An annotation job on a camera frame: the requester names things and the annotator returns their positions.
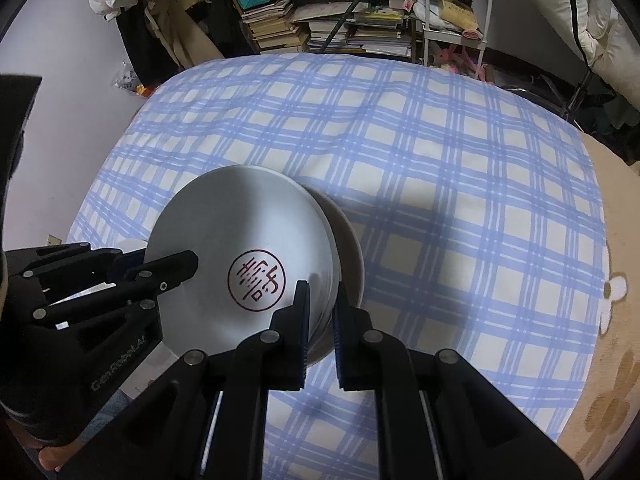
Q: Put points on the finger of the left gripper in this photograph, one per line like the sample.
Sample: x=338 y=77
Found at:
x=153 y=277

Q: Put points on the large cherry plate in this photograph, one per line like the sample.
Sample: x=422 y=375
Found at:
x=352 y=270

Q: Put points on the white recliner chair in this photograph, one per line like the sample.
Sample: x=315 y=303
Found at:
x=597 y=33

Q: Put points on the stack of books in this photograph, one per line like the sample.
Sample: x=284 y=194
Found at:
x=271 y=28

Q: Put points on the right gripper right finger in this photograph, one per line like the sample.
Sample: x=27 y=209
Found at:
x=436 y=416

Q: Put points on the white utility cart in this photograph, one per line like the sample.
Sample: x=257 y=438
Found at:
x=455 y=34

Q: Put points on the left hand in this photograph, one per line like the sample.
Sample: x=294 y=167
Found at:
x=50 y=458

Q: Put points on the beige floral blanket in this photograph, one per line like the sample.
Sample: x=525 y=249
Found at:
x=609 y=405

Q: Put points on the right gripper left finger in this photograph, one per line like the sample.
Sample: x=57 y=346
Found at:
x=205 y=417

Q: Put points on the blue plaid tablecloth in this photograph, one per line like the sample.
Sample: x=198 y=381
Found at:
x=479 y=213

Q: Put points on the green pole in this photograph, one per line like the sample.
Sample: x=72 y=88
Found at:
x=341 y=21

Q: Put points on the small bowl red emblem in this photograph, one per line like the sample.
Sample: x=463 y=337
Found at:
x=256 y=233

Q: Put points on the yellow wooden shelf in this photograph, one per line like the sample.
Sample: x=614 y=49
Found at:
x=376 y=29

